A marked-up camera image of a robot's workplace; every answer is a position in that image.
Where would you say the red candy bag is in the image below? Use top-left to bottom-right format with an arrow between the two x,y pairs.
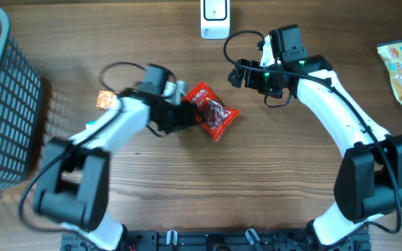
182,82 -> 241,141

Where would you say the small orange snack box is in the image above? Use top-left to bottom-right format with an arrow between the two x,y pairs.
96,91 -> 117,110

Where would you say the small teal white box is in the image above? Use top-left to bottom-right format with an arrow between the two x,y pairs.
85,121 -> 96,129

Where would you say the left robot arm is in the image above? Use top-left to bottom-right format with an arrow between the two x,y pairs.
33,64 -> 199,250

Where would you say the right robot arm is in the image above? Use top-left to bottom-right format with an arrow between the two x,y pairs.
228,24 -> 402,250

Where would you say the white barcode scanner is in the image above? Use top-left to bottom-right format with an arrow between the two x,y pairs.
200,0 -> 230,40

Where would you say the dark grey plastic shopping basket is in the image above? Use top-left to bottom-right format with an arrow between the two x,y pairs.
0,8 -> 44,190

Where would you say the right black camera cable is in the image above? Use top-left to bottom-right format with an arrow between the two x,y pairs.
223,29 -> 402,245

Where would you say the black camera cable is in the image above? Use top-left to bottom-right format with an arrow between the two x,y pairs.
17,61 -> 177,238
223,29 -> 402,245

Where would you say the left black camera cable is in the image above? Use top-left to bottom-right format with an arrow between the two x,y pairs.
17,61 -> 177,238

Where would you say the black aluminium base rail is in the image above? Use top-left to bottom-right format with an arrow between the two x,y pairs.
60,229 -> 372,251

